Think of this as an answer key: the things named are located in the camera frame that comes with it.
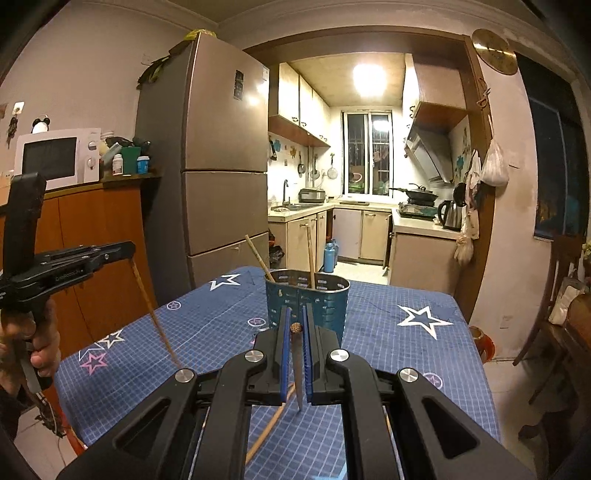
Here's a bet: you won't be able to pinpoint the white bag on chair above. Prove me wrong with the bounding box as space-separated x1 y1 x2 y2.
548 278 586 325

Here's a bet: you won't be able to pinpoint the wooden chair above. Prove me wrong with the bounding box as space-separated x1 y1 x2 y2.
512 234 591 444

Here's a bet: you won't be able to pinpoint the kitchen base cabinets with sink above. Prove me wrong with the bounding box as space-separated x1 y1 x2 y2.
268 202 394 274

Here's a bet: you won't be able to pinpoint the white plastic bag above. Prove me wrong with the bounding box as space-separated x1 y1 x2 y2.
479 137 510 188

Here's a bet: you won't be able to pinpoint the steel range hood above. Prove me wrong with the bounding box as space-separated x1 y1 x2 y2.
403 127 456 186

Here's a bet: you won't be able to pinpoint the kitchen counter under stove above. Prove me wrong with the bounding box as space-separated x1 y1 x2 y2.
387 210 466 291

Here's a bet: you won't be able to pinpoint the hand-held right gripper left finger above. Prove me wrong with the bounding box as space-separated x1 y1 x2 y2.
55 307 293 480

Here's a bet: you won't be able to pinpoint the blue checkered tablecloth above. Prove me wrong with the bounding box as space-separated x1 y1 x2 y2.
55 265 502 480

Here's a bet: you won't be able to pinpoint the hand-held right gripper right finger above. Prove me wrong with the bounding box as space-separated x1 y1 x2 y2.
303 308 539 480

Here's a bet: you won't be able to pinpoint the ceiling light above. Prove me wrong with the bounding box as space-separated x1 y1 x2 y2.
352 64 387 99

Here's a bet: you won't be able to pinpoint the wooden sideboard cabinet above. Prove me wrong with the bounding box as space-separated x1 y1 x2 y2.
0 174 161 367

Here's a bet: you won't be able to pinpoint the white microwave oven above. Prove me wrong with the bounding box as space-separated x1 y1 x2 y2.
13 128 103 191

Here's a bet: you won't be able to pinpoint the green box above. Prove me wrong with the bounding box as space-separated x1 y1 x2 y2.
120 146 142 175

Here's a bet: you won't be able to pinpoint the black wok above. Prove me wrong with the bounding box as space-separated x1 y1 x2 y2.
389 183 440 205

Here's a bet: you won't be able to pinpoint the wooden chopstick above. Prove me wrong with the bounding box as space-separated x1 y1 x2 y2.
245 383 297 466
289 324 305 411
130 259 182 370
244 234 275 283
305 225 317 291

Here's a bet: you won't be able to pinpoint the kitchen window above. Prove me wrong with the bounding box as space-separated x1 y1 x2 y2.
341 109 393 198

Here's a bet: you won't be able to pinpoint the dark window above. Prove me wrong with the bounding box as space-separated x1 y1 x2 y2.
514 52 591 241

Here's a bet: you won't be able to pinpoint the orange stool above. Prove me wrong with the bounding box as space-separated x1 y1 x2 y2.
468 325 496 364

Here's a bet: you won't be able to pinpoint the gas stove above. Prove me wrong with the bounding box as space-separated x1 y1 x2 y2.
397 203 440 219

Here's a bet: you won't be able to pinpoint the blue metal utensil holder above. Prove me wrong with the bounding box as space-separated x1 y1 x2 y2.
264 270 350 348

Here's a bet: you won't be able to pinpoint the steel electric kettle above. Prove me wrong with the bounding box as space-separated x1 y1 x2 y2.
437 199 465 232

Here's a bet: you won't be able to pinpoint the blue water jug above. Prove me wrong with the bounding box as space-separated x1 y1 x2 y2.
322 239 339 274

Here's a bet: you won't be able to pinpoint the person's left hand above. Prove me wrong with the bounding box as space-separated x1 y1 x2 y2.
0 299 62 393

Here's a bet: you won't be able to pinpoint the bunch of keys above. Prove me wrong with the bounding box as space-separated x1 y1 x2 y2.
4 102 25 149

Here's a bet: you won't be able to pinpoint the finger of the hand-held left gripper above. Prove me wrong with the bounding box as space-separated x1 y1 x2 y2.
36 241 137 274

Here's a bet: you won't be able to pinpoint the tall brown refrigerator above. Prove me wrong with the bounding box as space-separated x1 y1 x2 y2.
134 32 271 296

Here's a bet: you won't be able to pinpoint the hanging cloth bags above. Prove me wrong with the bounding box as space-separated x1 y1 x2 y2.
454 149 484 265

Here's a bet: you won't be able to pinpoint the wall cabinet above range hood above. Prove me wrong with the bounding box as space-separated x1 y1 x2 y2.
410 52 470 136

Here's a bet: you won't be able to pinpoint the gold wall plate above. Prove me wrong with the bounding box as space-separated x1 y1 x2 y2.
470 28 518 75

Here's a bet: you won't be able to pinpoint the long row of wall cabinets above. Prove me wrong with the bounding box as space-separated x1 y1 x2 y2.
268 62 332 149

